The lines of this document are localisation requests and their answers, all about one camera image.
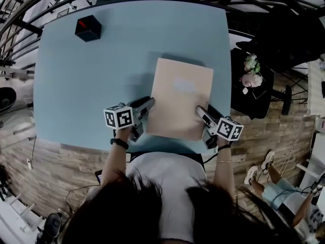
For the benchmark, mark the red pen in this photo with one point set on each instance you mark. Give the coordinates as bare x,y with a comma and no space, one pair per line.
82,23

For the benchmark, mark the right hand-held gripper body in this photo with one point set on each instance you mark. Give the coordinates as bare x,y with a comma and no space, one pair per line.
229,129

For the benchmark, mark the black floor fan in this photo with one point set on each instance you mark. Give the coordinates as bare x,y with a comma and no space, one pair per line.
6,100

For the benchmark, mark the black wristband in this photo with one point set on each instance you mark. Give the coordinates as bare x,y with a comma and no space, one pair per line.
119,144

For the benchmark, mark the black side table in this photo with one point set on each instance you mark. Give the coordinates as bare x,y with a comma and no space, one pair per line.
254,105

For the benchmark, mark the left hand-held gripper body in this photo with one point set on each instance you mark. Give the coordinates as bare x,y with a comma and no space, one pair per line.
119,117

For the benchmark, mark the black pen holder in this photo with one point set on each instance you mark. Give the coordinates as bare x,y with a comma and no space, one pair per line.
89,32

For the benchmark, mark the person's left forearm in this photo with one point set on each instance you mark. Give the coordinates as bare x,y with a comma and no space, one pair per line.
114,161

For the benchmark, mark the beige paper envelope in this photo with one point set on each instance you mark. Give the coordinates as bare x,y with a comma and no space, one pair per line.
177,105

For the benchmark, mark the person's white shirt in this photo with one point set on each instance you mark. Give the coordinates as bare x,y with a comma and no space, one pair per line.
165,177

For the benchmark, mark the thin black wrist band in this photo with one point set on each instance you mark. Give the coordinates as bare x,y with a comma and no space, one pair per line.
224,148

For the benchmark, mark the white cloth covered table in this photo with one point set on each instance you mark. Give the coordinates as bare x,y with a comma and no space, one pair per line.
316,85

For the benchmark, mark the white flower bouquet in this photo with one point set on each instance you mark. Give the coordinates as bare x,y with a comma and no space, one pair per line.
251,70

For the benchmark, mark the person's right forearm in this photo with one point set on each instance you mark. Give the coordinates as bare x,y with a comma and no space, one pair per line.
224,174

